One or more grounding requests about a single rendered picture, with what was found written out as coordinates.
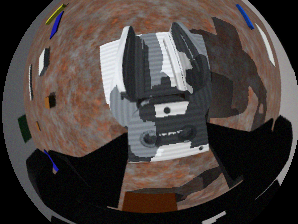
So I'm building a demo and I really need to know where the blue flat bar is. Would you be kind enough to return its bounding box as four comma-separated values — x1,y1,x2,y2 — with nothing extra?
237,3,254,30
49,11,64,39

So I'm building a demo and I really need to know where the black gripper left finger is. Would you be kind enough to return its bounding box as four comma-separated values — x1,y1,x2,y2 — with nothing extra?
48,132,129,209

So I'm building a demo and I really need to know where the white rectangular plate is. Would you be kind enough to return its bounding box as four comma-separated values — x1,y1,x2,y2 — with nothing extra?
255,24,275,67

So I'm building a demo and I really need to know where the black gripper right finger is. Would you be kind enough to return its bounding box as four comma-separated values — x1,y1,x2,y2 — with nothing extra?
206,119,274,189

